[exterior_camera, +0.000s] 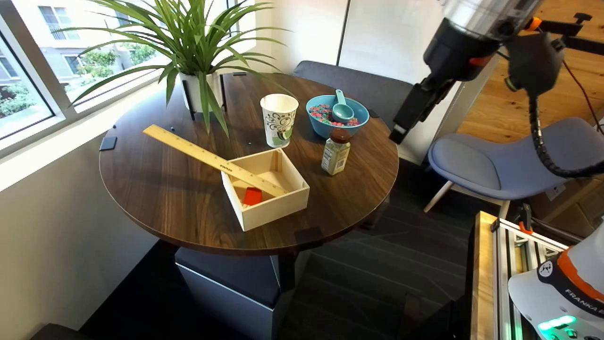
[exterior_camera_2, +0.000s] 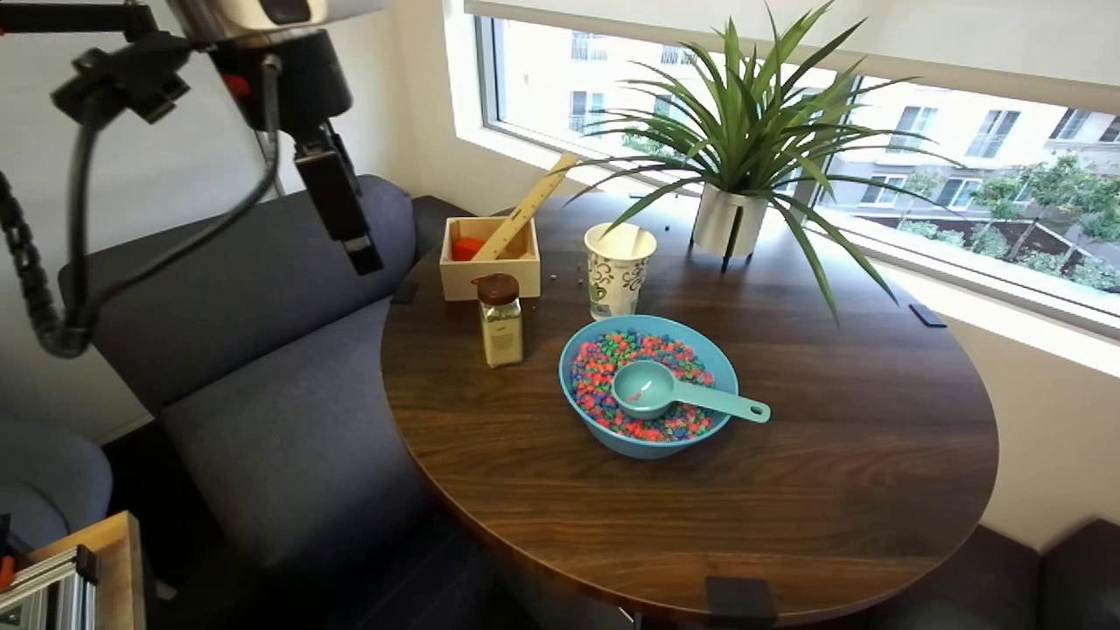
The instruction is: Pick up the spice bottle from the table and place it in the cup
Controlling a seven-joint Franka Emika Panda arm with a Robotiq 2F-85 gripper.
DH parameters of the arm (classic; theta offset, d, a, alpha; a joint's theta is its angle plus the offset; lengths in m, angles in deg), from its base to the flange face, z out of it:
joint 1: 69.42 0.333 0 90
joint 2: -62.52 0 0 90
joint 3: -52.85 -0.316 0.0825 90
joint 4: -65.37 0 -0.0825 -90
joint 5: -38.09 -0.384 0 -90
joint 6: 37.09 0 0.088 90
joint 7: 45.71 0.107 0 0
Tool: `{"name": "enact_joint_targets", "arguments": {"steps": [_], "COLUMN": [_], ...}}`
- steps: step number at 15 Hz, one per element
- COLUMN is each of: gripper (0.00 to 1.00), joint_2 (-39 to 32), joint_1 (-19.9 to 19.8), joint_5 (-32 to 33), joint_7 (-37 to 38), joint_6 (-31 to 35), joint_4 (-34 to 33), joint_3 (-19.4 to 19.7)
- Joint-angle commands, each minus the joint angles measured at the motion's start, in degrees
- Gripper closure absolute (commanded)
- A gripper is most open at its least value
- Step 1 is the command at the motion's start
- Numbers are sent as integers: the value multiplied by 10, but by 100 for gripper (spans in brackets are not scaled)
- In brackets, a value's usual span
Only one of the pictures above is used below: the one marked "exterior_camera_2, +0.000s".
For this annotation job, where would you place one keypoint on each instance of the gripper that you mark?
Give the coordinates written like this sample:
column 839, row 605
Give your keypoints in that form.
column 302, row 79

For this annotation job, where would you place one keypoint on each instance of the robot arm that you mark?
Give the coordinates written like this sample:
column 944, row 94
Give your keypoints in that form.
column 254, row 13

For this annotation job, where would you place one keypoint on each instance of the spice bottle with brown cap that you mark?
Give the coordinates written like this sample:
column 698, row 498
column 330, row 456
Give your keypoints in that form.
column 501, row 332

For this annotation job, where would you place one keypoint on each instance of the patterned paper cup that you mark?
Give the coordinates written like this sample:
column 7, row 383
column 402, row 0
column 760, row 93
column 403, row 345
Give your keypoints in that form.
column 617, row 280

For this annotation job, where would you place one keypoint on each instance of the orange block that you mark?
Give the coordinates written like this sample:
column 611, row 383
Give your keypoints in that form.
column 465, row 248

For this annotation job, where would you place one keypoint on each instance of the black table clip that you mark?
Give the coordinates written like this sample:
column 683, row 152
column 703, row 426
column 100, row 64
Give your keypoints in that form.
column 927, row 316
column 404, row 292
column 741, row 602

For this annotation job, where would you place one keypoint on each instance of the wooden ruler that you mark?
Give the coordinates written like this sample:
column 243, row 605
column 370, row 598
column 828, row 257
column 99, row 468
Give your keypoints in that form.
column 529, row 210

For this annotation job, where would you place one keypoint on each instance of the small wooden box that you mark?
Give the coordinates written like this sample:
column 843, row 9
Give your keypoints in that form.
column 490, row 280

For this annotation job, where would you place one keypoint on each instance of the grey sofa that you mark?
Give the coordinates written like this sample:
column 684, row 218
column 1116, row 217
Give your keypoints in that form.
column 262, row 394

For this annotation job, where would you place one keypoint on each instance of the heap of coloured beads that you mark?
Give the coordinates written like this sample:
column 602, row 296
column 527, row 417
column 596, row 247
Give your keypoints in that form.
column 595, row 385

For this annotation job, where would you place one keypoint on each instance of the potted green plant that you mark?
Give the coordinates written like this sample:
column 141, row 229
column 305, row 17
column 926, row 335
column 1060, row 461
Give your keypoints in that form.
column 744, row 131

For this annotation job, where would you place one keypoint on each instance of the teal measuring scoop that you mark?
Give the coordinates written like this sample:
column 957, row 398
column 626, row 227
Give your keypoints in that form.
column 643, row 389

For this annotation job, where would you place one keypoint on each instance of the grey armchair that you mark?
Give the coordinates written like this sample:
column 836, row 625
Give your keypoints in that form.
column 44, row 481

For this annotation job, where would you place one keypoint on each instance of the blue plastic bowl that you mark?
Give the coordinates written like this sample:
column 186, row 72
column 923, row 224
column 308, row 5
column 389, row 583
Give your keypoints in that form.
column 647, row 444

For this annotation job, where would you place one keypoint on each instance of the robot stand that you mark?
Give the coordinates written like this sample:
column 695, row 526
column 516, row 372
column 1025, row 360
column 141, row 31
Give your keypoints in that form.
column 114, row 569

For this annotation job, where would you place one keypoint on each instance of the white roller blind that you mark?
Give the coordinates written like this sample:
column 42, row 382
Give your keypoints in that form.
column 962, row 44

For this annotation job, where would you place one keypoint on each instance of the window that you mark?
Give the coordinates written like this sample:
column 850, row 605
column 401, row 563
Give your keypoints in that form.
column 962, row 175

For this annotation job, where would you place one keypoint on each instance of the dark bench seat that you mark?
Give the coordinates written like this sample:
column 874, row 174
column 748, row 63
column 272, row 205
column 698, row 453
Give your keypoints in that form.
column 1006, row 586

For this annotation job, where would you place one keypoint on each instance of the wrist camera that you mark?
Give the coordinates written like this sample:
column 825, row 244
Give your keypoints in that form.
column 131, row 79

